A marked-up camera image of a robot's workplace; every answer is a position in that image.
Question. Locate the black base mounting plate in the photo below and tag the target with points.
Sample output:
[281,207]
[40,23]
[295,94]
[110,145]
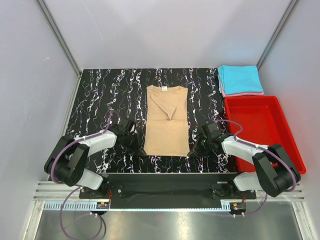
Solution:
[163,203]

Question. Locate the white slotted cable duct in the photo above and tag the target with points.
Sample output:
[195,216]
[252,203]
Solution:
[77,205]

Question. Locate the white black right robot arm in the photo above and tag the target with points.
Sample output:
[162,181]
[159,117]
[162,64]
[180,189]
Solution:
[274,172]

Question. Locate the left aluminium corner post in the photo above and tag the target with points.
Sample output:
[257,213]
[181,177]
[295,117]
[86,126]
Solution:
[58,35]

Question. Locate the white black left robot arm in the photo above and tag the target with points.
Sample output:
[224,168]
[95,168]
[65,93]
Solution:
[67,162]

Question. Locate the beige t shirt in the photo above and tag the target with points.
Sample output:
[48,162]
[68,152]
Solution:
[167,128]

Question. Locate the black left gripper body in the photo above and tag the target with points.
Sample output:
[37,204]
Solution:
[132,143]

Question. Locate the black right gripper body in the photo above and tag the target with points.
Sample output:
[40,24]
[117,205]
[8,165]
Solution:
[202,147]

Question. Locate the red plastic bin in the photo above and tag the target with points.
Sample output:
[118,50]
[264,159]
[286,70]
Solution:
[263,122]

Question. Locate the right aluminium corner post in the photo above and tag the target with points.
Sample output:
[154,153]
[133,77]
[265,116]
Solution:
[277,31]

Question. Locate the folded light blue t shirt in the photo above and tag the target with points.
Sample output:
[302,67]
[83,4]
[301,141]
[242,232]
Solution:
[239,79]

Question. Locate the aluminium corner post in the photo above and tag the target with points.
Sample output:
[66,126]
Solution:
[277,31]
[58,35]

